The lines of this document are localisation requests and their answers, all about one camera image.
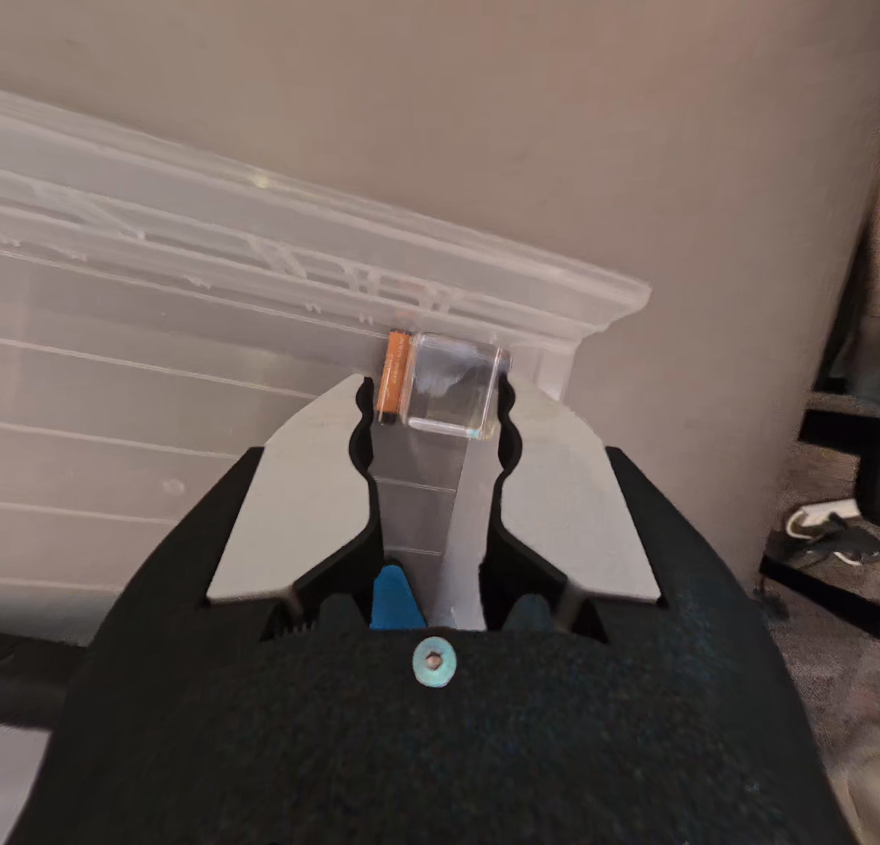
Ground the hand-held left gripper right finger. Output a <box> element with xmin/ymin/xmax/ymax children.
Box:
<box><xmin>489</xmin><ymin>374</ymin><xmax>662</xmax><ymax>629</ymax></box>

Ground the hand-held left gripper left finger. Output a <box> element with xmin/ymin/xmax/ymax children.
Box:
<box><xmin>205</xmin><ymin>373</ymin><xmax>385</xmax><ymax>607</ymax></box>

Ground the orange battery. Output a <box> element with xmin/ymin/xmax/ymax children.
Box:
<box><xmin>376</xmin><ymin>328</ymin><xmax>413</xmax><ymax>427</ymax></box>

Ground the clear acrylic cube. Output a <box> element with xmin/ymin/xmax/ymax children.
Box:
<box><xmin>404</xmin><ymin>331</ymin><xmax>514</xmax><ymax>442</ymax></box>

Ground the clear plastic organizer box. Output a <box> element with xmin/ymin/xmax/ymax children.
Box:
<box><xmin>0</xmin><ymin>89</ymin><xmax>653</xmax><ymax>647</ymax></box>

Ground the grey desk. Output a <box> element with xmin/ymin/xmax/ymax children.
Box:
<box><xmin>0</xmin><ymin>0</ymin><xmax>880</xmax><ymax>633</ymax></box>

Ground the blue plastic piece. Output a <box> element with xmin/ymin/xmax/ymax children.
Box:
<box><xmin>370</xmin><ymin>562</ymin><xmax>429</xmax><ymax>631</ymax></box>

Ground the black white sneaker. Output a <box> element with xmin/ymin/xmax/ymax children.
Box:
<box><xmin>786</xmin><ymin>498</ymin><xmax>880</xmax><ymax>565</ymax></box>

